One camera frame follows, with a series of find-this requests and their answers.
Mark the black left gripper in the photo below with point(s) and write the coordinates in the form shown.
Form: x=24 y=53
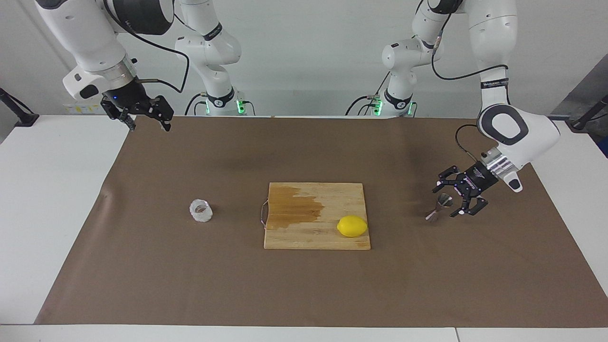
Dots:
x=477 y=180

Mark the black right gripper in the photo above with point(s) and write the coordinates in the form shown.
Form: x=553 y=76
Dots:
x=127 y=95

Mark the steel double jigger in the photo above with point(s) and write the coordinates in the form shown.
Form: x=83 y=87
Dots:
x=439 y=205

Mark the clear faceted glass cup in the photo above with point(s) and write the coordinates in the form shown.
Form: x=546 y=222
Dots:
x=202 y=216

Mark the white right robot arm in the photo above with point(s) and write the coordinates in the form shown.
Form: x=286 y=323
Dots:
x=90 y=42

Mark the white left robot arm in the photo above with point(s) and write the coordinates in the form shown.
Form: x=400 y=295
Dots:
x=517 y=128

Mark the yellow warning label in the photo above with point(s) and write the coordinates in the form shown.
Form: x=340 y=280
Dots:
x=80 y=109

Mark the black table clamp stand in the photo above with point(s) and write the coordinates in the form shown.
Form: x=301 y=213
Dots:
x=26 y=118
x=579 y=124

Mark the yellow lemon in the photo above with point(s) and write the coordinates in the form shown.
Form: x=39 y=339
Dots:
x=352 y=226

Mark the blue object at table edge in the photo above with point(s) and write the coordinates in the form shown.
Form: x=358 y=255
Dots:
x=604 y=147

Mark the wooden cutting board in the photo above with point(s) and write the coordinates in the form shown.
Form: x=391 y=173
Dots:
x=308 y=237

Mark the brown paper table mat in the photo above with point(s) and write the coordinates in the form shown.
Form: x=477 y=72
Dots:
x=304 y=285

